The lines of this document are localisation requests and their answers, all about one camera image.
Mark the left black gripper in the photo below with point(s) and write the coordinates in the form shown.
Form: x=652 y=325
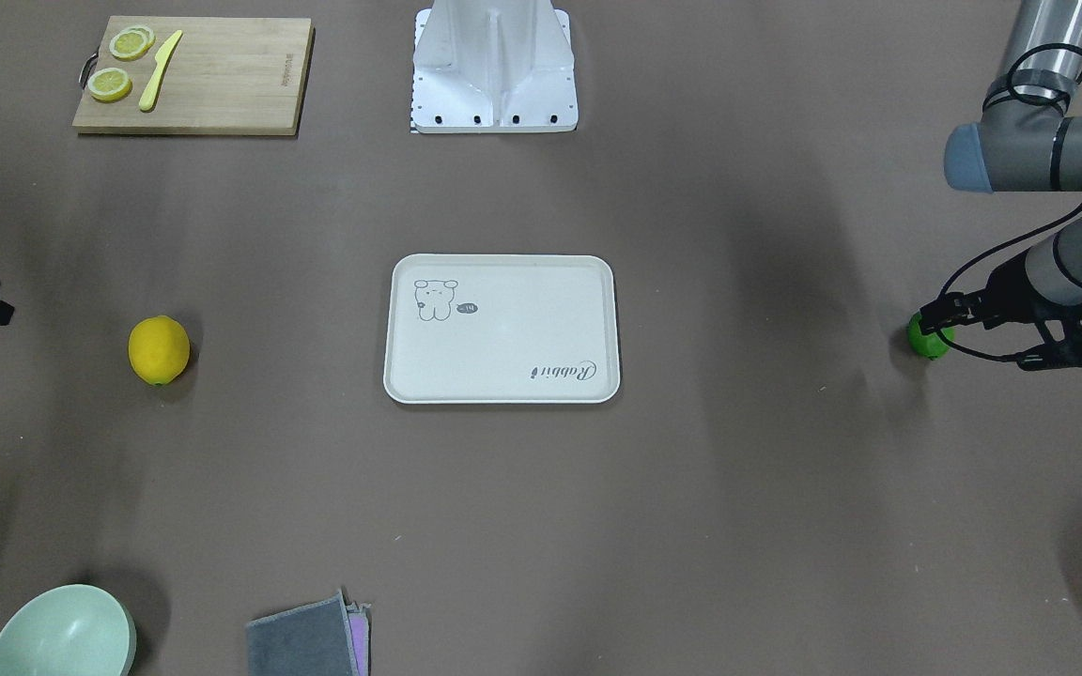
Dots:
x=1004 y=290

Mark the green lime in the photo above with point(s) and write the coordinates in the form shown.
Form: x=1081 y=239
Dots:
x=930 y=346

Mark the yellow lemon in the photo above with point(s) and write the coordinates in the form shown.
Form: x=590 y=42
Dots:
x=159 y=350

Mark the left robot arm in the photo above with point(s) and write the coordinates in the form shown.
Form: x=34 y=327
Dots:
x=1025 y=141

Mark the cream rabbit tray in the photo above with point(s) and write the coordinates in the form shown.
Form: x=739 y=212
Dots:
x=502 y=329

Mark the grey folded cloth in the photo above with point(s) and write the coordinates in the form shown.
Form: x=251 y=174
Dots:
x=331 y=637

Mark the wooden cutting board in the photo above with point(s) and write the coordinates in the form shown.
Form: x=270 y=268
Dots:
x=228 y=77

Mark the yellow plastic knife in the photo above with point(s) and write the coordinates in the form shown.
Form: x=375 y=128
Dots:
x=150 y=94

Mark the lemon slice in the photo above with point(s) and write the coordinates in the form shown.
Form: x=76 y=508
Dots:
x=131 y=42
x=109 y=85

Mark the mint green bowl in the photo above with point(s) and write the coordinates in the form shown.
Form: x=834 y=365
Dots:
x=69 y=630

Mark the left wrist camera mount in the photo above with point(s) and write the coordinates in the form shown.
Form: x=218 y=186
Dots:
x=1060 y=330

